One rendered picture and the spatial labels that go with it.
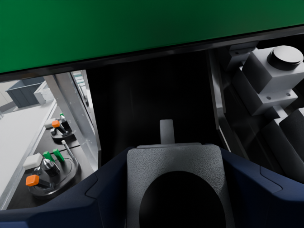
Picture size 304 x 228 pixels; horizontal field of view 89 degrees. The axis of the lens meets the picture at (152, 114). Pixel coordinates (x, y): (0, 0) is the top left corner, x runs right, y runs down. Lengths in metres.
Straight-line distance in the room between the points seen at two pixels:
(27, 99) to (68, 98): 2.15
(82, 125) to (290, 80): 0.24
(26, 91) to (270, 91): 2.23
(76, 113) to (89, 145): 0.05
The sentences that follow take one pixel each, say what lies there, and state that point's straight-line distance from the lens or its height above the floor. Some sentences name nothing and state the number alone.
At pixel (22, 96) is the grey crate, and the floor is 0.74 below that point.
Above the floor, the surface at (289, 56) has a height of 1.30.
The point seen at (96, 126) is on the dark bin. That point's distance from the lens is 0.17.
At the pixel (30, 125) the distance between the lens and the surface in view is 1.26.
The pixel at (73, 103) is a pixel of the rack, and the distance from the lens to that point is 0.18.
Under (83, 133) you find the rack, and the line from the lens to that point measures 0.20.
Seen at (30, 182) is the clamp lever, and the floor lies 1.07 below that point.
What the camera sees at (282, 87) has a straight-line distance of 0.24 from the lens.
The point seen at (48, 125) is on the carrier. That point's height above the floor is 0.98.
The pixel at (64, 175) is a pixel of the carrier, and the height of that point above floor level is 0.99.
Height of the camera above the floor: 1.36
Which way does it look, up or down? 33 degrees down
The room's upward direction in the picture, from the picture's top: 9 degrees counter-clockwise
